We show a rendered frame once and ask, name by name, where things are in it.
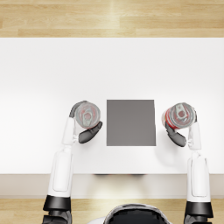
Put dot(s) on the dark grey square mat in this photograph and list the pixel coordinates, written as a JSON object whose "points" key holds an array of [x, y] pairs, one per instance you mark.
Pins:
{"points": [[130, 122]]}

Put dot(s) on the robot body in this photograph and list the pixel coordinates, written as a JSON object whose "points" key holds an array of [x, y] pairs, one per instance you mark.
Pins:
{"points": [[136, 214]]}

